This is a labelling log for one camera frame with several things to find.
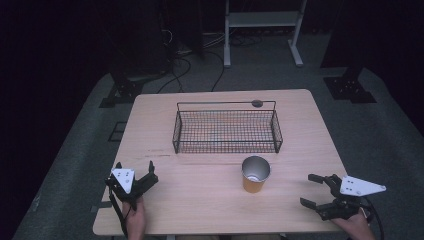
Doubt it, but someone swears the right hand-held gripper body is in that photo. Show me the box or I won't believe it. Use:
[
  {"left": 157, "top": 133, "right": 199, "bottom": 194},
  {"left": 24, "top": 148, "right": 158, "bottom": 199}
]
[{"left": 314, "top": 173, "right": 388, "bottom": 222}]

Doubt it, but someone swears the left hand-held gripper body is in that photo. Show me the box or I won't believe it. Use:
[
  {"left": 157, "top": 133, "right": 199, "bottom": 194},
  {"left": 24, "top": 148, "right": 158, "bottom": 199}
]
[{"left": 104, "top": 167, "right": 160, "bottom": 211}]

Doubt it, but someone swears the person's right hand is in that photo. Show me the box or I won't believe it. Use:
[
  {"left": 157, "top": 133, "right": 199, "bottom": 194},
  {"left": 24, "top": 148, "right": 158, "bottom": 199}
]
[{"left": 331, "top": 207, "right": 376, "bottom": 240}]

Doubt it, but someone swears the person's left hand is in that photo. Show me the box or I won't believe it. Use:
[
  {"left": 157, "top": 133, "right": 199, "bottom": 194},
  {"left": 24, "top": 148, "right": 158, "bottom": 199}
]
[{"left": 121, "top": 196, "right": 147, "bottom": 240}]

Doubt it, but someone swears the metal cup with orange liquid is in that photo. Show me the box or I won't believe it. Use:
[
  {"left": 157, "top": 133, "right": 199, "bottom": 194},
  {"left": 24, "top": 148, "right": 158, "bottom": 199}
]
[{"left": 241, "top": 155, "right": 272, "bottom": 194}]

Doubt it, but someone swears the black stand base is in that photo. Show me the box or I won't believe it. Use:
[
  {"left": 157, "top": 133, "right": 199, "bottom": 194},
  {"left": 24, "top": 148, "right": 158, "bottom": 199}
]
[
  {"left": 98, "top": 77, "right": 145, "bottom": 109},
  {"left": 323, "top": 65, "right": 378, "bottom": 104}
]

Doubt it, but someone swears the white metal stand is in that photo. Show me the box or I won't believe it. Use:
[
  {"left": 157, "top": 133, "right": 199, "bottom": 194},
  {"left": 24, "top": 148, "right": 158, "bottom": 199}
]
[{"left": 223, "top": 0, "right": 308, "bottom": 69}]

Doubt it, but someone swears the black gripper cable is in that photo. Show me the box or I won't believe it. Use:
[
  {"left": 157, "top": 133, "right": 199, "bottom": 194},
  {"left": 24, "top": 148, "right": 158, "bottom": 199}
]
[
  {"left": 359, "top": 195, "right": 385, "bottom": 240},
  {"left": 108, "top": 189, "right": 132, "bottom": 238}
]

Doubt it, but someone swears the black wire basket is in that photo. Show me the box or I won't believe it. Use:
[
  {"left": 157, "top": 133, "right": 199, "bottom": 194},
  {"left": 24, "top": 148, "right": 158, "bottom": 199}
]
[{"left": 171, "top": 99, "right": 284, "bottom": 155}]

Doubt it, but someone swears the black floor cable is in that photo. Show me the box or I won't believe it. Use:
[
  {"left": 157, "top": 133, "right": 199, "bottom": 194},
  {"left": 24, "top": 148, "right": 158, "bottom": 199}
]
[
  {"left": 156, "top": 55, "right": 193, "bottom": 95},
  {"left": 203, "top": 49, "right": 226, "bottom": 93}
]

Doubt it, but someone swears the bundle of floor cables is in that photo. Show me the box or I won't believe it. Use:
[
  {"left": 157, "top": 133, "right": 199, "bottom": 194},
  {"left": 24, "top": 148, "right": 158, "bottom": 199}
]
[{"left": 229, "top": 33, "right": 265, "bottom": 48}]

